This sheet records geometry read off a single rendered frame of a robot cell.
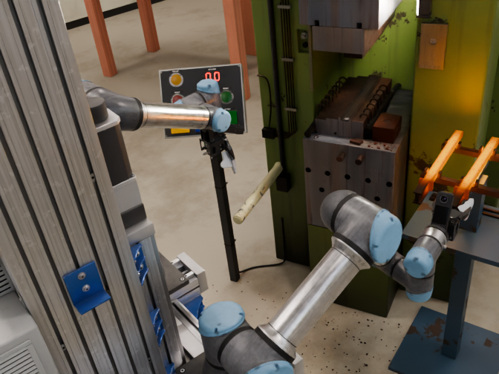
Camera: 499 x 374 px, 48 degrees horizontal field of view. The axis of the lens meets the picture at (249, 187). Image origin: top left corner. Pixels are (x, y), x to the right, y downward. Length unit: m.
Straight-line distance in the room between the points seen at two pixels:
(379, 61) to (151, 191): 1.82
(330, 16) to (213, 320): 1.20
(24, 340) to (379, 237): 0.79
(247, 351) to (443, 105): 1.34
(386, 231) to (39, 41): 0.83
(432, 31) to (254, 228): 1.65
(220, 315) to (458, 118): 1.31
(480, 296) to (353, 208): 1.68
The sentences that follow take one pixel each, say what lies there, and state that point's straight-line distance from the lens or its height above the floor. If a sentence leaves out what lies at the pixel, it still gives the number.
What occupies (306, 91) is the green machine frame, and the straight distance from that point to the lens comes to 2.45.
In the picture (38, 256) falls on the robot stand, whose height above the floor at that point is 1.35.
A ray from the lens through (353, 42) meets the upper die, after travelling 2.14.
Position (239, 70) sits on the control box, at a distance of 2.33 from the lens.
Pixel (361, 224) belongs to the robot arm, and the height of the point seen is 1.23.
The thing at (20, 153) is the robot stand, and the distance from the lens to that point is 1.12.
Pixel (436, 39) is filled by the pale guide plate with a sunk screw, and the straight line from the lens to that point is 2.19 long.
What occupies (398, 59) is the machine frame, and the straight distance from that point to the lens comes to 2.65.
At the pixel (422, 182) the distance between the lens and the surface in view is 1.90.
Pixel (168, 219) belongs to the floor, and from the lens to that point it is 3.51.
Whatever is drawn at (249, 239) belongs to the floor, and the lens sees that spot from 3.25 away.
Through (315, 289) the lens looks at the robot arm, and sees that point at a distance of 1.34.
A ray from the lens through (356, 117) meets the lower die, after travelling 2.30.
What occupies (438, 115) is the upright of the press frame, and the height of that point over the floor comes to 0.99.
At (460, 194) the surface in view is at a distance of 1.88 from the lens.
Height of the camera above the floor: 2.07
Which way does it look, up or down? 34 degrees down
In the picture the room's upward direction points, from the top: 7 degrees counter-clockwise
